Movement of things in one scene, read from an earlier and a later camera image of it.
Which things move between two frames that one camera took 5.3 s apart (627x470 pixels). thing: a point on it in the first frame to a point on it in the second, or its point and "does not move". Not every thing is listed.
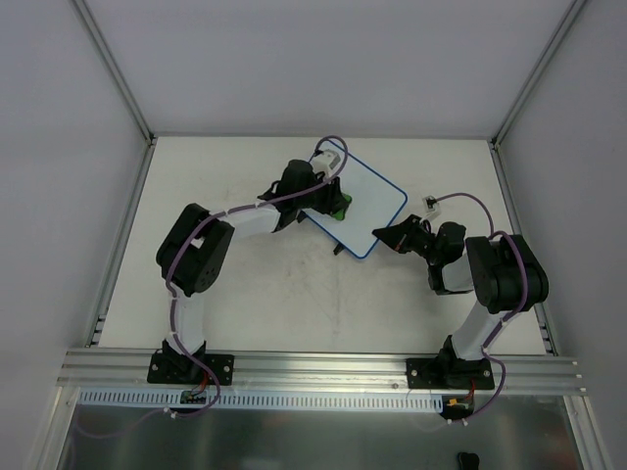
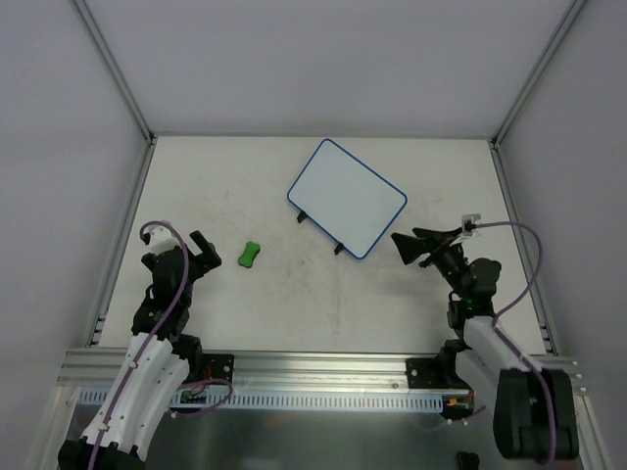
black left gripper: [331, 197] to [197, 259]
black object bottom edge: [468, 461] does not move
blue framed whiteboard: [374, 204] does not move
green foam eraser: [340, 214] to [246, 259]
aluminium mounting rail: [294, 372] does not move
